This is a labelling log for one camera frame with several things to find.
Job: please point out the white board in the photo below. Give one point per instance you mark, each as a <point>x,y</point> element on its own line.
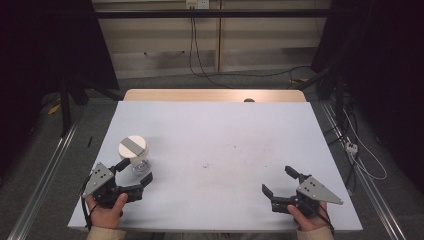
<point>226,143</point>

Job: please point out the aluminium rail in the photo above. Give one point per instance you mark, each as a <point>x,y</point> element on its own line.
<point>41,190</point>
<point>370,190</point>

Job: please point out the clear glass jar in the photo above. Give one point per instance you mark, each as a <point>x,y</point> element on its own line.
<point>140,165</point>

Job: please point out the person's right hand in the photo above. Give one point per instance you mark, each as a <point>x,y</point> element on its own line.
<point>308,221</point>

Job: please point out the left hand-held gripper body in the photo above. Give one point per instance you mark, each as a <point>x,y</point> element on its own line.
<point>98,178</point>

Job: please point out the wooden table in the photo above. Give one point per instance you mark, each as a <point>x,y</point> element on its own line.
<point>200,95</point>

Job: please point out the wooden wall strip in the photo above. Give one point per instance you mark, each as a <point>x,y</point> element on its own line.
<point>218,36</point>

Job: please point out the white power strip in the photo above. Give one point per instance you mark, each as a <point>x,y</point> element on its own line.
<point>351,147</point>

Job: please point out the black horizontal bar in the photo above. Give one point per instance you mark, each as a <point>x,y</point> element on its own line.
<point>213,13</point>

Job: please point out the white wall socket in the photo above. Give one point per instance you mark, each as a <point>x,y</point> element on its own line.
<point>197,3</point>

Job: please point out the black metal stand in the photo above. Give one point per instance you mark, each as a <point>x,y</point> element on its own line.
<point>65,103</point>

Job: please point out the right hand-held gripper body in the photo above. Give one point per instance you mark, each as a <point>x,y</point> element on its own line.
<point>313,191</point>

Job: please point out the person's left hand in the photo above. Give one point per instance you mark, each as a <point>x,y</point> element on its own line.
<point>106,213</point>

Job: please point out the dark curtain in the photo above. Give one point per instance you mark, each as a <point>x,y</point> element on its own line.
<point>40,50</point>
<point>383,50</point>

